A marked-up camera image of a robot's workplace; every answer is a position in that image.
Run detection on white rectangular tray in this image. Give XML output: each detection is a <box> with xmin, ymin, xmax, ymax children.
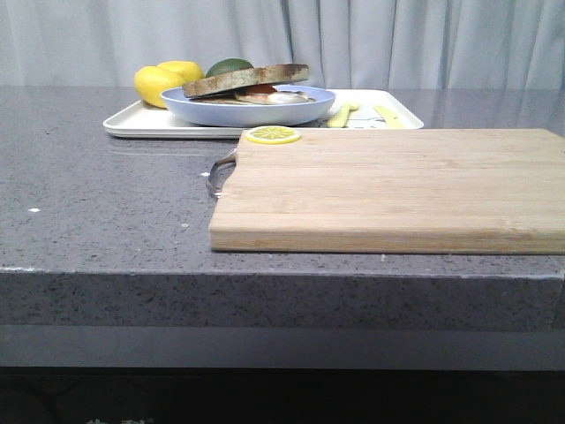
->
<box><xmin>103</xmin><ymin>89</ymin><xmax>424</xmax><ymax>140</ymax></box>

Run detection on rear yellow lemon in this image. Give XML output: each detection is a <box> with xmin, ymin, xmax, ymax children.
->
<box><xmin>157</xmin><ymin>60</ymin><xmax>205</xmax><ymax>82</ymax></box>

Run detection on bread slice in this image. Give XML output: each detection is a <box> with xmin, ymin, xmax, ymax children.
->
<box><xmin>183</xmin><ymin>64</ymin><xmax>310</xmax><ymax>98</ymax></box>
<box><xmin>189</xmin><ymin>95</ymin><xmax>249</xmax><ymax>105</ymax></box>

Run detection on green lime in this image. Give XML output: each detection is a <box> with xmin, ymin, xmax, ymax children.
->
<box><xmin>206</xmin><ymin>57</ymin><xmax>253</xmax><ymax>78</ymax></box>

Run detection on metal cutting board handle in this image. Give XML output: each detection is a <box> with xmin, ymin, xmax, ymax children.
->
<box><xmin>206</xmin><ymin>148</ymin><xmax>237</xmax><ymax>198</ymax></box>

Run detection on light blue round plate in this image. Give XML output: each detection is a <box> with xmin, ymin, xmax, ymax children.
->
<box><xmin>161</xmin><ymin>85</ymin><xmax>336</xmax><ymax>128</ymax></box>

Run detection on fried egg toy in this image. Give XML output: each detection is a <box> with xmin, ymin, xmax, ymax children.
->
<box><xmin>234</xmin><ymin>85</ymin><xmax>313</xmax><ymax>105</ymax></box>

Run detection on wooden cutting board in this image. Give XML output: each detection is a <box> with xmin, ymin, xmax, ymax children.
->
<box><xmin>209</xmin><ymin>129</ymin><xmax>564</xmax><ymax>254</ymax></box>

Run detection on yellow plastic knife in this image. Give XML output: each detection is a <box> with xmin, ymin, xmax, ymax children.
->
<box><xmin>373</xmin><ymin>105</ymin><xmax>405</xmax><ymax>129</ymax></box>

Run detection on grey white curtain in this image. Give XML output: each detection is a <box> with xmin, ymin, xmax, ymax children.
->
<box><xmin>1</xmin><ymin>1</ymin><xmax>564</xmax><ymax>89</ymax></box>

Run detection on yellow plastic fork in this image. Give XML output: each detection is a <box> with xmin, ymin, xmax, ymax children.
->
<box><xmin>327</xmin><ymin>102</ymin><xmax>359</xmax><ymax>128</ymax></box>

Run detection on front yellow lemon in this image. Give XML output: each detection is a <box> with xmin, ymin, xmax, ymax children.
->
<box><xmin>133</xmin><ymin>65</ymin><xmax>186</xmax><ymax>109</ymax></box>

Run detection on yellow lemon slice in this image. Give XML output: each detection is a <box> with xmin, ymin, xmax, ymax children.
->
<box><xmin>243</xmin><ymin>125</ymin><xmax>301</xmax><ymax>145</ymax></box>

